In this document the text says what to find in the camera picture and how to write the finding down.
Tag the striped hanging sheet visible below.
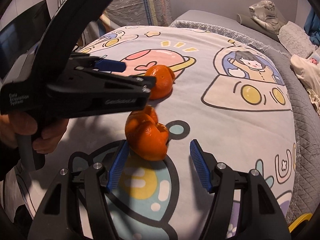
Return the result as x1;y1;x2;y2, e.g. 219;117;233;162
57;0;173;46

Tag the person's left hand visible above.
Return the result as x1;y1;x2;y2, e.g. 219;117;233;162
0;110;70;156

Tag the baby print pillow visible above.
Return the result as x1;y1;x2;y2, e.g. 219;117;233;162
307;51;320;66

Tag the cartoon print quilt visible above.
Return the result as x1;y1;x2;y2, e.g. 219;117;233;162
4;24;298;240

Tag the yellow bin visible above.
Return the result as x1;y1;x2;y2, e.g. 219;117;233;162
289;213;312;233

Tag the plush tiger toy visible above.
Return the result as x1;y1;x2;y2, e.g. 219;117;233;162
249;0;287;35

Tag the grey wedge pillow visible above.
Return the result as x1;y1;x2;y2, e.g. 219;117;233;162
236;14;279;42

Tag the dark monitor screen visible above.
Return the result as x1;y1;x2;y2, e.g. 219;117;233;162
1;0;51;80

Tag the cream folded blanket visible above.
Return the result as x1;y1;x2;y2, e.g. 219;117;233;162
290;55;319;115

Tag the grey quilted bedspread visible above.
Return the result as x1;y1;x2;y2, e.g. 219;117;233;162
171;10;319;222

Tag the grey textured pillow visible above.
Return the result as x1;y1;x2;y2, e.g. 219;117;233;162
278;21;318;59

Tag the orange peel piece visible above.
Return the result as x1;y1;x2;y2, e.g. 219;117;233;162
144;64;175;100
125;105;169;161

